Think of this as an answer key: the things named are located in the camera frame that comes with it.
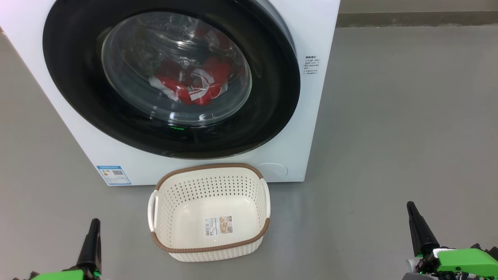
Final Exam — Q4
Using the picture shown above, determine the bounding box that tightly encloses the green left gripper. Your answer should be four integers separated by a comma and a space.
14, 219, 102, 280

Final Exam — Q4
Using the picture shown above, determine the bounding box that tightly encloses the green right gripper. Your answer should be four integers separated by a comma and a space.
402, 201, 498, 280

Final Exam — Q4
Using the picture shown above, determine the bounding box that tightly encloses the black round glass washer door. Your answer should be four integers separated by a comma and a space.
42, 0, 301, 160

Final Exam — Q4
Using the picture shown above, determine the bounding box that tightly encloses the cream basket with brown rim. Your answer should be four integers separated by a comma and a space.
147, 163, 271, 262

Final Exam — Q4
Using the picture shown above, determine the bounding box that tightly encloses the white printed product label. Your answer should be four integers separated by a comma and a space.
204, 216, 235, 237

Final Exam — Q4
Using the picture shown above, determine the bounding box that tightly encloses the white front-load washing machine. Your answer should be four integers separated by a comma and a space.
0, 0, 341, 186

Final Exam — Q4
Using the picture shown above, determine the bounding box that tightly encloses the steel washing machine drum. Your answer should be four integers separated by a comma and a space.
102, 12, 253, 127

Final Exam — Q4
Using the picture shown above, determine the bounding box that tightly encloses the blue energy label sticker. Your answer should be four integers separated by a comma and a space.
96, 166, 132, 186

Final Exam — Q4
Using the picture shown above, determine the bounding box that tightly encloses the round white filter cover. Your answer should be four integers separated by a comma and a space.
255, 163, 289, 182

